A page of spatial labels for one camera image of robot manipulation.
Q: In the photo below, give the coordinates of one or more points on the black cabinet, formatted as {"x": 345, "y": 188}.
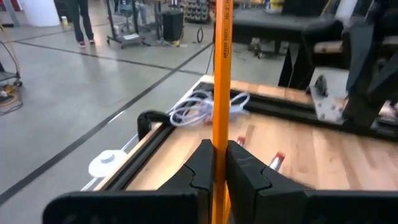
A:
{"x": 60, "y": 7}

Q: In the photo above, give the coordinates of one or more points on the black bin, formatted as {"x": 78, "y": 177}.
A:
{"x": 172, "y": 26}

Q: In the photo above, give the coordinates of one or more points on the white pillar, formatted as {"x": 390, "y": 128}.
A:
{"x": 40, "y": 12}

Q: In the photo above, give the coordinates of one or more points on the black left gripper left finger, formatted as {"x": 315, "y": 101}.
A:
{"x": 124, "y": 208}

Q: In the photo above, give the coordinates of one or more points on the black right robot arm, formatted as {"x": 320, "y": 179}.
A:
{"x": 370, "y": 62}

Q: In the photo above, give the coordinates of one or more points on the parts bin rack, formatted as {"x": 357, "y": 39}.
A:
{"x": 199, "y": 11}

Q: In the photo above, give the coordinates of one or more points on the silver mounting bracket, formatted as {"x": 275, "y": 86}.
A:
{"x": 328, "y": 107}

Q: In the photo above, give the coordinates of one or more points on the black rolling workstation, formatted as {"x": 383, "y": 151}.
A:
{"x": 126, "y": 39}

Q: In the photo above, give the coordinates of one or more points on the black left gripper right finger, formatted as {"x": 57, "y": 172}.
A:
{"x": 280, "y": 205}

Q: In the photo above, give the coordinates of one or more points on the dark grey side desk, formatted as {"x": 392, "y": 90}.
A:
{"x": 273, "y": 23}

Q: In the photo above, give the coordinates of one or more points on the person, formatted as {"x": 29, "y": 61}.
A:
{"x": 79, "y": 18}
{"x": 141, "y": 9}

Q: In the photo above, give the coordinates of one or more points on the white blue yellow container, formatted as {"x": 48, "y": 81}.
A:
{"x": 275, "y": 3}

